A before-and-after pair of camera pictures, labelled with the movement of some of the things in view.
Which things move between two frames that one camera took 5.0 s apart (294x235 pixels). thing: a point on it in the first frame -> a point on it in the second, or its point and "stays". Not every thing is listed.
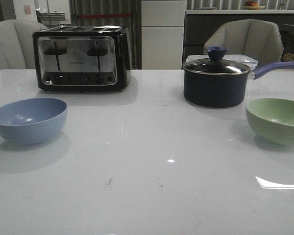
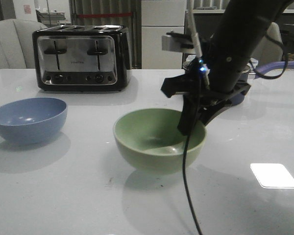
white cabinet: x=162 y=23 stays
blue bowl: x=30 y=121 stays
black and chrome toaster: x=82 y=58 stays
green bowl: x=277 y=121 -> x=149 y=140
